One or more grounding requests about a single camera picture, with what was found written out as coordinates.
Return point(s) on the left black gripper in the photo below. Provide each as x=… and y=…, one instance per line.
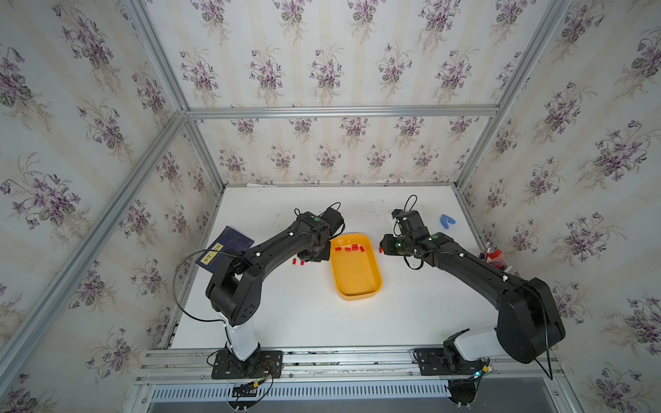
x=325, y=256

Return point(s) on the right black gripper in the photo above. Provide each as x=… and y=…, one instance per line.
x=386, y=244

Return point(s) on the yellow plastic storage box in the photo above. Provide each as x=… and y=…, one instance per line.
x=356, y=274

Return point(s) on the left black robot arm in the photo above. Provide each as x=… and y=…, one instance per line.
x=236, y=284

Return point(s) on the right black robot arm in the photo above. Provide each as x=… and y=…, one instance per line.
x=528, y=320

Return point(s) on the blue plastic clip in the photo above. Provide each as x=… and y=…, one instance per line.
x=447, y=221

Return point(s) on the dark blue booklet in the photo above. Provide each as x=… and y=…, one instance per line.
x=230, y=242

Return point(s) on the pink pen holder cup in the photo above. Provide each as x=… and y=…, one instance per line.
x=496, y=259

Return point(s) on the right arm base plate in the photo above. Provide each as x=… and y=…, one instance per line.
x=447, y=362

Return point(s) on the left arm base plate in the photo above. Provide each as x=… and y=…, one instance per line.
x=247, y=364

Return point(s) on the aluminium rail frame front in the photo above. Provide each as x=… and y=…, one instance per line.
x=187, y=376

